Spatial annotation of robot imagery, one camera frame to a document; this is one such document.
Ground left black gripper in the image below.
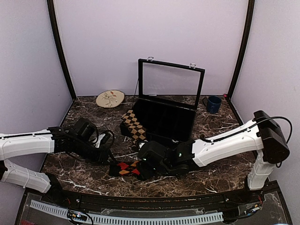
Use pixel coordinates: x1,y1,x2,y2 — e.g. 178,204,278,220
73,138,117,166

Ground red yellow black argyle sock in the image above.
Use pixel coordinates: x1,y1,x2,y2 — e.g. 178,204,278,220
109,161,156,180

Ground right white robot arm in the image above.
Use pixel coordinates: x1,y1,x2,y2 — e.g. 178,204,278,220
137,111,290,203

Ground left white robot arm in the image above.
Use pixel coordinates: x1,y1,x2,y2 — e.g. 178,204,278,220
0,118,114,204

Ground brown tan argyle sock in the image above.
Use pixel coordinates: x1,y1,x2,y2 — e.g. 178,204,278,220
121,109,147,152

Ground floral ceramic plate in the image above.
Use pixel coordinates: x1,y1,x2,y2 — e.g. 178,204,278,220
96,90,125,108

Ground black display box with lid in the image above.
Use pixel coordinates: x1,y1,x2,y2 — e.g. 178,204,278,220
132,57,205,148

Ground small circuit board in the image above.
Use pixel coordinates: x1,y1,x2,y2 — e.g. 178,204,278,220
67,210,88,221

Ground dark blue mug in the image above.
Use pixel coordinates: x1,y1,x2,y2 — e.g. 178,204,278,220
202,96,222,114

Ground grey slotted cable duct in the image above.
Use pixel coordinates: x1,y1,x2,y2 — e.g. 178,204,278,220
30,199,224,225

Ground black front rail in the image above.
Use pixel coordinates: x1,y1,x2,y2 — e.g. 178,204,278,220
23,180,282,214

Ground left black frame post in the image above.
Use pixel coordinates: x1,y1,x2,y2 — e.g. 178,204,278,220
47,0,77,101

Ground black frame post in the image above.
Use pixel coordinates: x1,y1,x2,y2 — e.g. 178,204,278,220
47,0,77,101
227,0,255,101

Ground right black frame post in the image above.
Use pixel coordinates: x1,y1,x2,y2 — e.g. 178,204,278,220
227,0,255,101

